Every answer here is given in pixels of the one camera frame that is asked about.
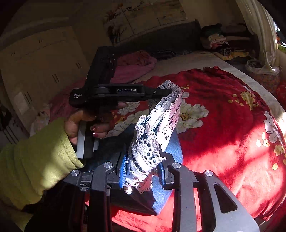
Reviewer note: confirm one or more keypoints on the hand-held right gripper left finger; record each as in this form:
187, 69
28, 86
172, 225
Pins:
121, 171

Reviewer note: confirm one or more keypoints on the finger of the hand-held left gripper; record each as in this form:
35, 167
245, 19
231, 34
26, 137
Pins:
158, 92

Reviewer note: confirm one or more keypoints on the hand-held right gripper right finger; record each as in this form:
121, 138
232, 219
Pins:
162, 176

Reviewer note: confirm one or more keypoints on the person's left forearm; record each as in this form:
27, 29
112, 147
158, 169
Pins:
33, 160

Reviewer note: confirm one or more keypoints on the person's left hand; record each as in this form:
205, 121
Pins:
76, 125

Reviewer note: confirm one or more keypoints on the pink blanket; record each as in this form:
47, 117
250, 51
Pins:
134, 64

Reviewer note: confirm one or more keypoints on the dark grey headboard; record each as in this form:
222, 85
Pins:
167, 38

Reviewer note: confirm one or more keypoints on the cream wardrobe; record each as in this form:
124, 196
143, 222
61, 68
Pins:
44, 67

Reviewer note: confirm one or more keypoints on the white cloth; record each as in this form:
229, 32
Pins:
41, 120

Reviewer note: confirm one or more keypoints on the red floral blanket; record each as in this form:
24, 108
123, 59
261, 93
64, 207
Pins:
223, 133

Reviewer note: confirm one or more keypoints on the pile of folded clothes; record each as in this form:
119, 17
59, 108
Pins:
219, 42

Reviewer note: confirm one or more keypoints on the clear plastic bag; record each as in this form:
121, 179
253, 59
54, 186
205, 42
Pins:
261, 65

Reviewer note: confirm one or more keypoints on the cream curtain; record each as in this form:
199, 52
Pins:
259, 33

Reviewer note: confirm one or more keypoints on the floral wall painting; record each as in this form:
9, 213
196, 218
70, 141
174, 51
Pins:
145, 17

